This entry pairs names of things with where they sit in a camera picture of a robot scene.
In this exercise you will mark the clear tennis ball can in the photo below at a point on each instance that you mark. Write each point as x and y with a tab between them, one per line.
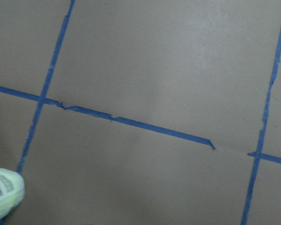
12	191

